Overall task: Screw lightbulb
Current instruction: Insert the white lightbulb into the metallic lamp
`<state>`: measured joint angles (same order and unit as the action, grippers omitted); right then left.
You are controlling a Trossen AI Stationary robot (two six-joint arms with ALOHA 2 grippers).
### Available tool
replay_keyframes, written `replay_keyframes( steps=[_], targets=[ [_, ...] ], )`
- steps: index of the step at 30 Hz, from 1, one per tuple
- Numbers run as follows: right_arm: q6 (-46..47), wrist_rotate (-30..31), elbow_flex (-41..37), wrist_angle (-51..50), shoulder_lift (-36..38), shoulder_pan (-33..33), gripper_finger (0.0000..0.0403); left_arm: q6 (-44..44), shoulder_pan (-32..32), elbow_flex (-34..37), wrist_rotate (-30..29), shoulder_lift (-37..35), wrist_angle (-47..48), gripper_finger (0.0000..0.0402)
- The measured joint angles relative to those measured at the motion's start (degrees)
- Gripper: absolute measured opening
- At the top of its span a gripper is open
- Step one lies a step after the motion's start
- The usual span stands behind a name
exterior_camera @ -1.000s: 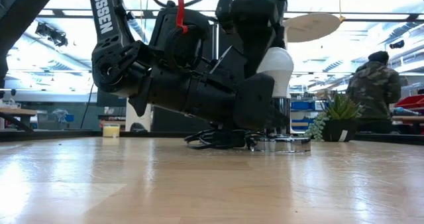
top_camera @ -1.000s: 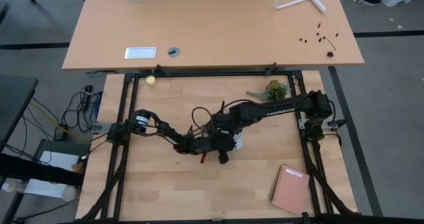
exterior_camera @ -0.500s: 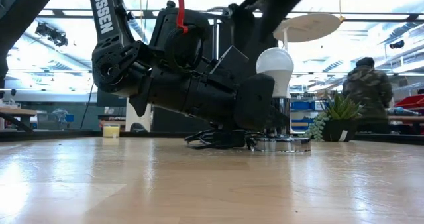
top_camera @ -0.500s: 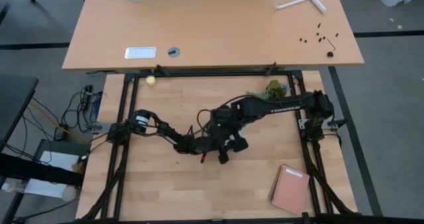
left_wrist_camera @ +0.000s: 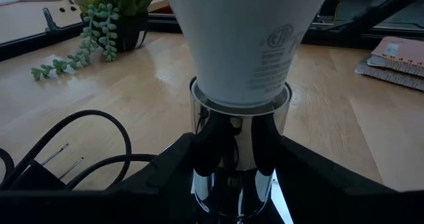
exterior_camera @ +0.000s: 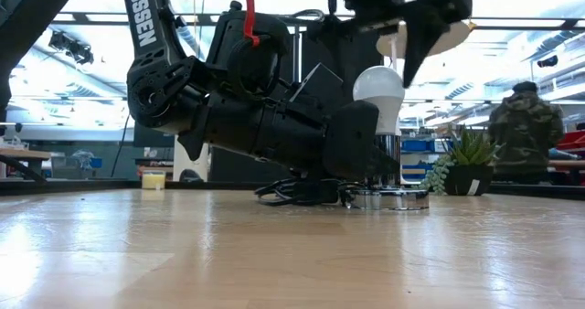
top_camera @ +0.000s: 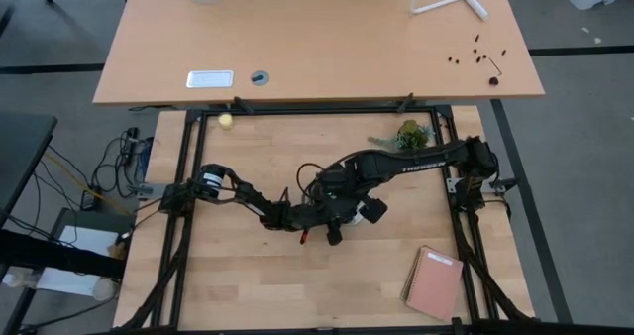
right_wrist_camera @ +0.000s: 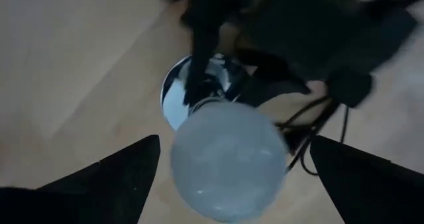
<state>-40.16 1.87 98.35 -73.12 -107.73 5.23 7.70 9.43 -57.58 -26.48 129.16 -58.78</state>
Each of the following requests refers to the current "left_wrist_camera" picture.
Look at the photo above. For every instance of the black frame clamp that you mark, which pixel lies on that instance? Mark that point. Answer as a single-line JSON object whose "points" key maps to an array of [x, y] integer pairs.
{"points": [[49, 20]]}

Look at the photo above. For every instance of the pink spiral notebook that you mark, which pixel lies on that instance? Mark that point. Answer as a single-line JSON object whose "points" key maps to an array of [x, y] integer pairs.
{"points": [[401, 51]]}

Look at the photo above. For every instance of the chrome table lamp base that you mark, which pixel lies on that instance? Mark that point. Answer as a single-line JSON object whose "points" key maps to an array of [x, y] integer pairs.
{"points": [[238, 134]]}

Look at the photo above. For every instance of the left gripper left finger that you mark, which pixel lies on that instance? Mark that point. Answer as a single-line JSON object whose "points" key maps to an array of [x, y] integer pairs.
{"points": [[99, 207]]}

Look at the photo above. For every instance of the potted succulent plant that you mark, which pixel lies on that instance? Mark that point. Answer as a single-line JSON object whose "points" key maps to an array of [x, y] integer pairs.
{"points": [[126, 25]]}

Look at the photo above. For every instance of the black aluminium table frame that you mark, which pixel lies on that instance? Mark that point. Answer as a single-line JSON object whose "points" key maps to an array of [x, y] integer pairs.
{"points": [[33, 45]]}

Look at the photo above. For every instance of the white pear-shaped lightbulb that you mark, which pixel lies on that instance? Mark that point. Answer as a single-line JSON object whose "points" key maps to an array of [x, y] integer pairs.
{"points": [[245, 35]]}

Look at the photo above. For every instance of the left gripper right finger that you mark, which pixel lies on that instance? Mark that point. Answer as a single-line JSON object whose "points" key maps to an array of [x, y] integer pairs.
{"points": [[348, 201]]}

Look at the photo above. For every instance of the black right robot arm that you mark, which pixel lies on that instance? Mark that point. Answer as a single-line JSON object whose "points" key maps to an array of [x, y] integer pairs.
{"points": [[381, 8]]}

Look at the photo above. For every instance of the light wooden desk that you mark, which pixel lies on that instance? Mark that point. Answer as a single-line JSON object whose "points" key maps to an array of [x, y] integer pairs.
{"points": [[23, 22]]}

